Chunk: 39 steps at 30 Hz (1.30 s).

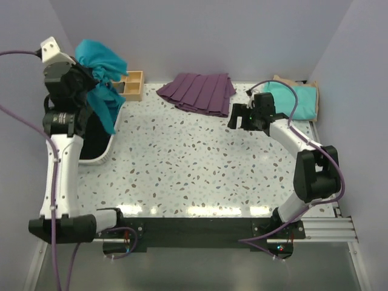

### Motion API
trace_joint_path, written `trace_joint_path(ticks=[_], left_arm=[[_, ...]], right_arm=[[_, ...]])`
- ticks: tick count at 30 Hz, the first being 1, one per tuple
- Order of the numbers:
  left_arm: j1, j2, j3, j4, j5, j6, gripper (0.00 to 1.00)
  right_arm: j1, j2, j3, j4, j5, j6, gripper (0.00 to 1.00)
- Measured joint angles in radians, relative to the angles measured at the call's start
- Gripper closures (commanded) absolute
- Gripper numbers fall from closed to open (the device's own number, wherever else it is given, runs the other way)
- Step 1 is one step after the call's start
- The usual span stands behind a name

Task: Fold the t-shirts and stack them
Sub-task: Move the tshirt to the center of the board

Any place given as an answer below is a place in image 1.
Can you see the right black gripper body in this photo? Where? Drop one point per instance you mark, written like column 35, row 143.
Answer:
column 252, row 125

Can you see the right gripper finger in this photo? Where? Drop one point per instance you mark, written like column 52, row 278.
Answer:
column 240, row 110
column 232, row 123

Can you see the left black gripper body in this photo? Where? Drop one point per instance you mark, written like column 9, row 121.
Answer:
column 88, row 82

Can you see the teal t shirt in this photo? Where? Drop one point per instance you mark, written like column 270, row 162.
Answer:
column 107, row 67

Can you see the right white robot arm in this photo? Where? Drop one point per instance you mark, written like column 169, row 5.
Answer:
column 317, row 175

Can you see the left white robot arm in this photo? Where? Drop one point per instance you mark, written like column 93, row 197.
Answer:
column 66, row 116

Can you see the mint green folded shirt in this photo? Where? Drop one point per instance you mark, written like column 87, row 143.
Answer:
column 285, row 100

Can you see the purple pleated skirt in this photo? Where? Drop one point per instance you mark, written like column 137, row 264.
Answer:
column 203, row 94

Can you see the tan folded cloth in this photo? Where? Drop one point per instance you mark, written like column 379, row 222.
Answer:
column 301, row 83

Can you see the dark grey fabric roll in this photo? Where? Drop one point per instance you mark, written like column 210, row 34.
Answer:
column 119, row 87

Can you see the black garment in basket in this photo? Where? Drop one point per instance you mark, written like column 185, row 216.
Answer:
column 95, row 137

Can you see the wooden compartment organizer box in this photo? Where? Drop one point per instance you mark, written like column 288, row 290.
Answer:
column 134, row 85

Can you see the white laundry basket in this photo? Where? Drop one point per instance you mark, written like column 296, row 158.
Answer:
column 101, row 159

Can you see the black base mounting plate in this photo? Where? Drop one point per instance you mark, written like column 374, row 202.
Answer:
column 211, row 233

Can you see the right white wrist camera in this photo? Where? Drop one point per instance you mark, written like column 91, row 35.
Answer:
column 250, row 98

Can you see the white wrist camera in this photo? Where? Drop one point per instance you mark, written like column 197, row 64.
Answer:
column 250, row 98
column 51, row 53

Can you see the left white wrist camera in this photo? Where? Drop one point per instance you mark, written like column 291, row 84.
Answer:
column 51, row 53

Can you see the aluminium frame rail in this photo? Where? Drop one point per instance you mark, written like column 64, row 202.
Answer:
column 327, row 228

